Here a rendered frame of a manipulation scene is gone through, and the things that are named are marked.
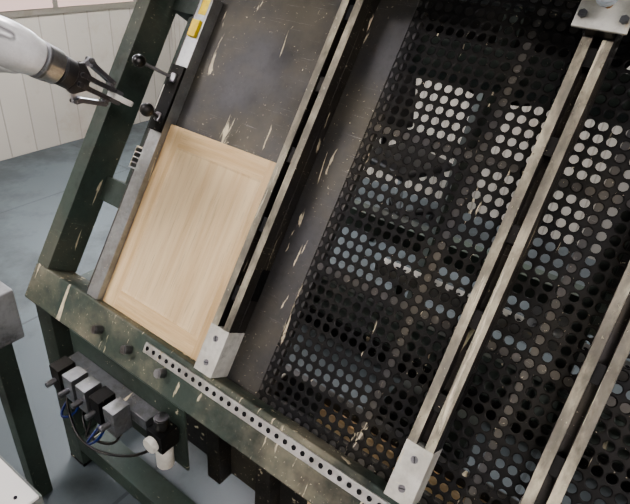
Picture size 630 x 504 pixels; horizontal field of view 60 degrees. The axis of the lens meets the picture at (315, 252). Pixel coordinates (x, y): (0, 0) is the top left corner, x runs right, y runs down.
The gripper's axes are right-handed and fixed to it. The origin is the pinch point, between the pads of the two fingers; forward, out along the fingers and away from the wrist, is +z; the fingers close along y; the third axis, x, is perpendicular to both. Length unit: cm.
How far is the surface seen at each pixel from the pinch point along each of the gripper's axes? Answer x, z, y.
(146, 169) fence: 6.8, 11.7, 15.6
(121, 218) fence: 4.5, 11.6, 32.0
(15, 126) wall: -317, 167, 35
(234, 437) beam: 69, 10, 67
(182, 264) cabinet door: 30.5, 14.0, 35.9
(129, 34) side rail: -20.2, 10.8, -20.7
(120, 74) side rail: -17.4, 10.7, -8.1
